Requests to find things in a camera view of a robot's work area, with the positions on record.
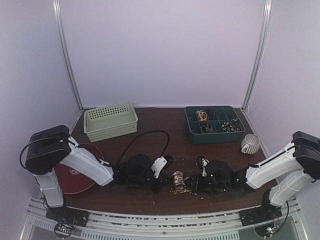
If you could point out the dark green compartment organizer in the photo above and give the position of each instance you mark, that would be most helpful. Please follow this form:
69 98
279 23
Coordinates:
216 115

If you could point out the front aluminium rail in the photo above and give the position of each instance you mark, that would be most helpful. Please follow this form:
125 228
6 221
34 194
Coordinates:
224 225

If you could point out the red round tray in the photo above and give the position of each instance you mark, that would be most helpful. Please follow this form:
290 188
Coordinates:
71 181

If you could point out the left aluminium frame post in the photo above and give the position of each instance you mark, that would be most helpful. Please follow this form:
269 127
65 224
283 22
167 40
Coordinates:
66 57

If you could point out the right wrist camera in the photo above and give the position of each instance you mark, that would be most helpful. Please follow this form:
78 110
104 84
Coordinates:
202 163

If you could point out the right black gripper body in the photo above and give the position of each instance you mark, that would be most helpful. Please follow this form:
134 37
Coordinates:
199 181

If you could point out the patterned paisley necktie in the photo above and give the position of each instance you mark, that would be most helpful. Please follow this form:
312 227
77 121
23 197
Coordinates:
179 186

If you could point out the striped ceramic mug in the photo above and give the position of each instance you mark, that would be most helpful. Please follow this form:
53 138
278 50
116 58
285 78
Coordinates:
250 144

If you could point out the black white small clips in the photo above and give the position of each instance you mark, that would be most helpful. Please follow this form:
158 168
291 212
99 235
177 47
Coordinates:
232 126

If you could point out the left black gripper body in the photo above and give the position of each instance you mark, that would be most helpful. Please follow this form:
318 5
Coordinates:
139 182

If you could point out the pale green plastic basket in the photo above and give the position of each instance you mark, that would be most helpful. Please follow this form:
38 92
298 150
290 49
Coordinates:
102 123

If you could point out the right aluminium frame post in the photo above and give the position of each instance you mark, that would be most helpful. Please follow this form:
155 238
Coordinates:
257 64

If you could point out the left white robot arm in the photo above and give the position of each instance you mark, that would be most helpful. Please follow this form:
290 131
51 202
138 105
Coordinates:
55 146

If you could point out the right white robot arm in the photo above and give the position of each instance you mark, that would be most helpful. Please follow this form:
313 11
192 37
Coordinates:
299 160

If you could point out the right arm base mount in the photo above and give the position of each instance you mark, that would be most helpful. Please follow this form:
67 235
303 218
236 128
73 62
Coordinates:
265 212

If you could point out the aluminium frame post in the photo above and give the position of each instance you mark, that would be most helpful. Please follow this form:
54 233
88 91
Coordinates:
66 57
257 64

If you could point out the tan rubber bands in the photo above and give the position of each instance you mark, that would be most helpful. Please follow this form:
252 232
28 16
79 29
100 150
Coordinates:
201 116

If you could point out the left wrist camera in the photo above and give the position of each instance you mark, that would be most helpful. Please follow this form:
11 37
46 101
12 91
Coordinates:
162 162

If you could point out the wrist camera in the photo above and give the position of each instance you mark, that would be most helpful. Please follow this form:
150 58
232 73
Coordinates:
162 162
202 163

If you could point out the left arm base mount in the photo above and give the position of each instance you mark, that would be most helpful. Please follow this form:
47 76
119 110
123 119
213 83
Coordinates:
66 218

